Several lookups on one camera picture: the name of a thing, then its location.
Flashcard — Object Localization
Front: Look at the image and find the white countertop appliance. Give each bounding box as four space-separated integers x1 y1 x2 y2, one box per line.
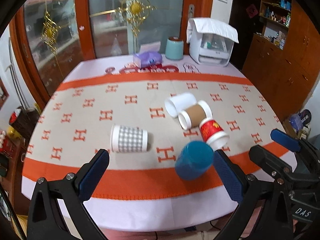
189 28 235 67

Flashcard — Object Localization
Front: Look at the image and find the grey checked paper cup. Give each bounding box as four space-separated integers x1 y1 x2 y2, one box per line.
110 124 148 153

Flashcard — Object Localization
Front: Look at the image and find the blue plastic cup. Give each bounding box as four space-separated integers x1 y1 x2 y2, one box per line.
175 141 214 180

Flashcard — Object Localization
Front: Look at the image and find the teal canister brown lid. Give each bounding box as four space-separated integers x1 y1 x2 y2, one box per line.
165 36 184 61

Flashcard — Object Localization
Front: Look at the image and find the pink printed tablecloth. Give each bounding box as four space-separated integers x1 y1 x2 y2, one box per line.
21 54 249 232

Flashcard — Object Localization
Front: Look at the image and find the red paper cup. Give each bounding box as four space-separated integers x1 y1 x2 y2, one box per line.
199 118 229 151

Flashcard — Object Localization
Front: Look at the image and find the brown sleeve paper cup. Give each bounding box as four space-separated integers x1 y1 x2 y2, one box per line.
178 100 212 131

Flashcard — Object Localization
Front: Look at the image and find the wooden glass sliding door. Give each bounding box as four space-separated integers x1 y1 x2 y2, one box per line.
9 0 213 107

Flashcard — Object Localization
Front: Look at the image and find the brown wooden cabinet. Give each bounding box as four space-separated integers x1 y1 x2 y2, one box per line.
242 0 319 121

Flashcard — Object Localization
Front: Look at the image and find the white cloth on appliance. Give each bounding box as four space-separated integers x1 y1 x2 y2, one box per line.
186 17 239 43

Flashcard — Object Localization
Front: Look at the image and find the orange beige H-pattern cloth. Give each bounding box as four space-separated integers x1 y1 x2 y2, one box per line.
21 73 295 200

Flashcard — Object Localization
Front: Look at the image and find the white paper cup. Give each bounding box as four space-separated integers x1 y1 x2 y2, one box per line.
164 92 197 118

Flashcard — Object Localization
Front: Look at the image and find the purple tissue pack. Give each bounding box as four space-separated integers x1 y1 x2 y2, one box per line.
133 51 162 68

